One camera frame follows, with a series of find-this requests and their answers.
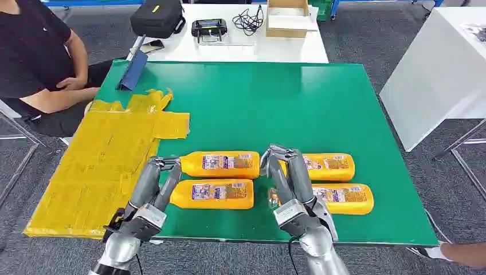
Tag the bare white table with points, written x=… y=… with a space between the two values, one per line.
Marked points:
x=433 y=83

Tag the yellow taped sheet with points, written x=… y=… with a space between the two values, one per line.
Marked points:
x=95 y=171

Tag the black handheld controller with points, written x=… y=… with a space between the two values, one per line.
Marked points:
x=209 y=27

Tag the grey metal frame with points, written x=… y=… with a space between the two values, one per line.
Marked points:
x=22 y=131

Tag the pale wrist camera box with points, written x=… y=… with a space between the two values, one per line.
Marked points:
x=290 y=214
x=150 y=218

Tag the person's leg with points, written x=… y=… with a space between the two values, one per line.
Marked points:
x=463 y=255

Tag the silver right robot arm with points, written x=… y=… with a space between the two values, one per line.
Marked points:
x=322 y=254

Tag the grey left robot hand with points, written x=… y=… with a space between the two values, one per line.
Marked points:
x=152 y=182

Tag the blue metal rack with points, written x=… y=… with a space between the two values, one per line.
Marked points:
x=95 y=2
x=379 y=1

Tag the dark blue folding stand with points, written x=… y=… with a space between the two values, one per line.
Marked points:
x=133 y=72

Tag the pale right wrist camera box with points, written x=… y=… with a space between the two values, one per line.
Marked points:
x=290 y=214

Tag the seated person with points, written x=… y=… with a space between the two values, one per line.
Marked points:
x=30 y=57

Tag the dark smartphone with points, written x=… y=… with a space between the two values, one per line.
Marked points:
x=152 y=45

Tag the orange drink bottle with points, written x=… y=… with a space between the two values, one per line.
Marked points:
x=220 y=165
x=330 y=167
x=216 y=194
x=345 y=199

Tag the open cardboard box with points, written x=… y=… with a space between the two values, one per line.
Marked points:
x=286 y=26

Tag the dark item on white table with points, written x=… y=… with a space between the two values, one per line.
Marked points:
x=478 y=32

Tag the green plastic crate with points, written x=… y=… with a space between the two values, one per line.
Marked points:
x=322 y=9

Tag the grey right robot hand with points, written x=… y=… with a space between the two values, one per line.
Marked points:
x=296 y=178

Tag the black carry bag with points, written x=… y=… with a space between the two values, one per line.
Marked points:
x=155 y=17

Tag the metal table legs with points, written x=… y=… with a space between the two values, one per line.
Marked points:
x=461 y=142

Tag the green table mat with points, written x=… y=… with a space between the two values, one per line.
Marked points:
x=265 y=114

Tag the white table with clutter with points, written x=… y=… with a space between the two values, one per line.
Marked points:
x=265 y=49

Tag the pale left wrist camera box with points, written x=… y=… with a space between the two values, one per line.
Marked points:
x=150 y=218

